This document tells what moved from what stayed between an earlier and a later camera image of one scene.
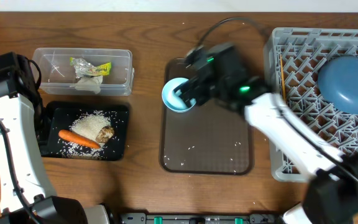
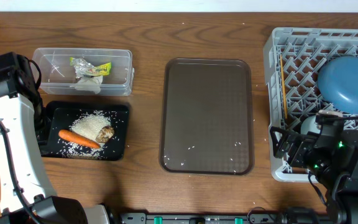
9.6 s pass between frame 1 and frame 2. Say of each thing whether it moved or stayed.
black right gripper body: moved
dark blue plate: stayed
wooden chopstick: stayed
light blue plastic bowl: moved
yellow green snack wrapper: stayed
